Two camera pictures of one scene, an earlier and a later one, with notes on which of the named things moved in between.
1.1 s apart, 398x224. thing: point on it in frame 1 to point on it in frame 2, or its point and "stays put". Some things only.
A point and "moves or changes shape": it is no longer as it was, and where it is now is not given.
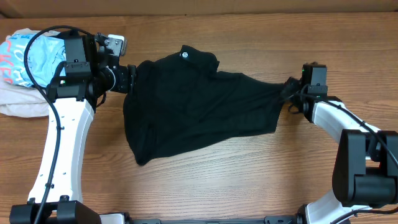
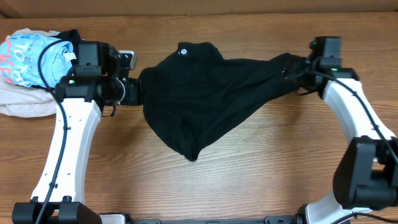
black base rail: x=274 y=219 stays put
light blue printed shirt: x=45 y=54 stays put
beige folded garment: x=21 y=100 stays put
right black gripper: x=286 y=94 to x=310 y=89
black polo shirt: x=181 y=101 moves or changes shape
